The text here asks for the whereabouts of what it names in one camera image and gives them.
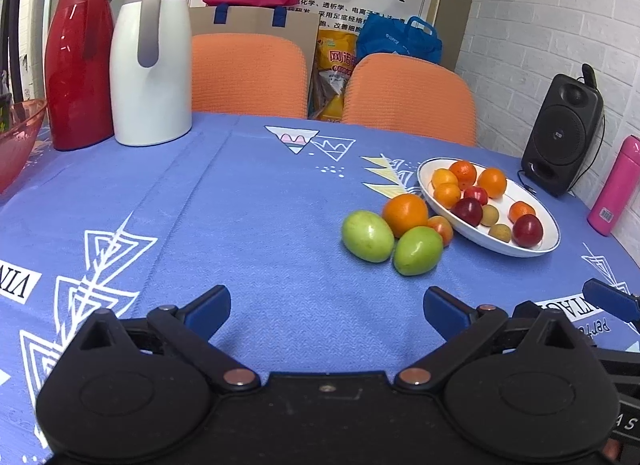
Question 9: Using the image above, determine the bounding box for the orange chair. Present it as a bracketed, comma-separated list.
[341, 54, 478, 147]
[191, 34, 309, 120]

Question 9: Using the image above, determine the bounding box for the black speaker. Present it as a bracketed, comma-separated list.
[521, 74, 605, 197]

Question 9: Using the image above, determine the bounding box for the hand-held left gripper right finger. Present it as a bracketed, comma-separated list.
[395, 286, 591, 393]

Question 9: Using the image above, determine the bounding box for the blue patterned tablecloth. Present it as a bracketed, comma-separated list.
[0, 112, 640, 465]

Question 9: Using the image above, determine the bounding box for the small yellow-orange mandarin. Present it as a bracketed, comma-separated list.
[431, 168, 459, 190]

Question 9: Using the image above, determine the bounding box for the brown paper bag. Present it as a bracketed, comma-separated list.
[189, 4, 321, 118]

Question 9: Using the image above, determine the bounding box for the medium orange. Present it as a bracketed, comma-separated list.
[477, 167, 508, 198]

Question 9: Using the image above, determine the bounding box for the red-orange nectarine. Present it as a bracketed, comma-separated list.
[426, 215, 454, 247]

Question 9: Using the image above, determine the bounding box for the white plate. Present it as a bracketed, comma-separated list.
[416, 157, 562, 258]

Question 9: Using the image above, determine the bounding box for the yellow food packet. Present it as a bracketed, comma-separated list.
[307, 29, 360, 123]

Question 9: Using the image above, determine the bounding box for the dark red plum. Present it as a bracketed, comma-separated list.
[511, 214, 544, 248]
[451, 197, 484, 227]

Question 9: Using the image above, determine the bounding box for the large orange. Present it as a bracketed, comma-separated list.
[382, 193, 430, 239]

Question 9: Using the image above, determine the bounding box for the pink thermos bottle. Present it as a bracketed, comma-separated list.
[587, 135, 640, 237]

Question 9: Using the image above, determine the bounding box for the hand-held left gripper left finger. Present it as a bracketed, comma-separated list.
[75, 285, 261, 393]

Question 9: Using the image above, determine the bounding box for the small orange mandarin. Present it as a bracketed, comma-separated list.
[448, 160, 478, 186]
[508, 201, 537, 223]
[432, 183, 462, 209]

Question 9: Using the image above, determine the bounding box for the white thermos jug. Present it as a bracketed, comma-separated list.
[109, 0, 193, 147]

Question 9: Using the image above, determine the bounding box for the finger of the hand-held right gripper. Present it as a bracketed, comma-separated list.
[582, 278, 640, 336]

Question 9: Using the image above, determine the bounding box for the blue plastic bag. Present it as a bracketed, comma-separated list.
[356, 14, 443, 66]

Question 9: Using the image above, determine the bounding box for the red thermos jug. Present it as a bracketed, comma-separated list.
[44, 0, 117, 152]

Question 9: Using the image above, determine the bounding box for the pink glass bowl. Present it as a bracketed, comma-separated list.
[0, 99, 48, 194]

